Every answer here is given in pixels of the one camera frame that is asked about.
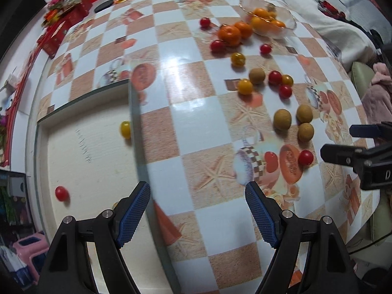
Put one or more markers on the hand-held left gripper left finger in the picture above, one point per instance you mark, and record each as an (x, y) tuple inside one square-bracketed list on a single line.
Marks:
[(134, 214)]

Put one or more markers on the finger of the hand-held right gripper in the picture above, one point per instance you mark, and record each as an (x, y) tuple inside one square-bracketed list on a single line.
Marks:
[(364, 130), (338, 155)]

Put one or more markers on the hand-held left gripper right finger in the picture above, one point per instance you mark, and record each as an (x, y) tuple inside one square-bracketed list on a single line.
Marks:
[(260, 217)]

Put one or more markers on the red cherry tomato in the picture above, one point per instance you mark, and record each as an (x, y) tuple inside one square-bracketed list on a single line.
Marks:
[(305, 157), (205, 22), (285, 91), (265, 48), (275, 77), (217, 45), (61, 193)]

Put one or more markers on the clear glass bowl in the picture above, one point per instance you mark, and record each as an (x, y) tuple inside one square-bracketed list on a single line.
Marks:
[(269, 30)]

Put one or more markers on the pink cloth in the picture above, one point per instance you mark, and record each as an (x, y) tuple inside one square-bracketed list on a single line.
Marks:
[(379, 98)]

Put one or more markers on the brown longan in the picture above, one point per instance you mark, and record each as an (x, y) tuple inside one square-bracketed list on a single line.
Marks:
[(256, 76), (304, 112), (282, 119), (305, 132)]

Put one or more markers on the green cushion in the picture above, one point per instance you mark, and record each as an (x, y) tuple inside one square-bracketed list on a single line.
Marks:
[(361, 76)]

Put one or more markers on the yellow cherry tomato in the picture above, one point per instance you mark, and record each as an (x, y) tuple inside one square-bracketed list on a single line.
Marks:
[(238, 59), (288, 80), (245, 86), (125, 129)]

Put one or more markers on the checkered printed tablecloth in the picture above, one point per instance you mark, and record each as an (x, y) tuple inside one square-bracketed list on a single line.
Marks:
[(190, 147)]

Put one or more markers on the pink plastic stool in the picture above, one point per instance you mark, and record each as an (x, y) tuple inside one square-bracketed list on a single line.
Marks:
[(29, 246)]

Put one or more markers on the white quilt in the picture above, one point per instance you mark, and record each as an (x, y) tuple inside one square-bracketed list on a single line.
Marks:
[(324, 24)]

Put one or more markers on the large orange mandarin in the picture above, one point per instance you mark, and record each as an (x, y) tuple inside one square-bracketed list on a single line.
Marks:
[(229, 35), (245, 29)]

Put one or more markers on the red gift box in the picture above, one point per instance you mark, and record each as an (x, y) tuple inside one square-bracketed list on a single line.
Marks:
[(76, 12), (53, 38)]

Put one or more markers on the black oval object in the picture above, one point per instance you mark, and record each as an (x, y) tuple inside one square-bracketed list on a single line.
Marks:
[(103, 6)]

